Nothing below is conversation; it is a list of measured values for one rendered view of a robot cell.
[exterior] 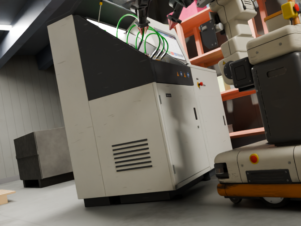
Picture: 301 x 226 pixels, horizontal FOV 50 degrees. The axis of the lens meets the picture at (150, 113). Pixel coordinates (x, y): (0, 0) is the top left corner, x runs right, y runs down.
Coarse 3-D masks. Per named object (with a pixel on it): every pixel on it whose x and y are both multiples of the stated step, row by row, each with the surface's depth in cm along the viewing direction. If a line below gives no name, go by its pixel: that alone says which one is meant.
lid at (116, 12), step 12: (84, 0) 242; (96, 0) 250; (108, 0) 261; (120, 0) 271; (132, 0) 280; (72, 12) 245; (84, 12) 252; (96, 12) 261; (108, 12) 270; (120, 12) 280; (132, 12) 293; (120, 24) 294
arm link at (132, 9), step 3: (138, 0) 224; (132, 3) 235; (135, 3) 227; (138, 3) 225; (132, 6) 235; (135, 6) 233; (138, 6) 226; (141, 6) 227; (144, 6) 229; (147, 6) 231; (132, 9) 235; (135, 9) 233; (135, 12) 234
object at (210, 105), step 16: (160, 48) 298; (208, 80) 311; (208, 96) 301; (208, 112) 292; (224, 112) 334; (208, 128) 284; (224, 128) 323; (208, 144) 276; (224, 144) 312; (208, 176) 276
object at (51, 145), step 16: (64, 128) 501; (16, 144) 546; (32, 144) 482; (48, 144) 481; (64, 144) 496; (32, 160) 490; (48, 160) 477; (64, 160) 492; (32, 176) 499; (48, 176) 473; (64, 176) 499
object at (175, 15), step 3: (174, 9) 238; (174, 12) 238; (177, 12) 237; (180, 12) 238; (168, 15) 242; (171, 15) 244; (174, 15) 239; (177, 15) 238; (174, 18) 238; (177, 18) 240; (177, 21) 238; (180, 21) 240
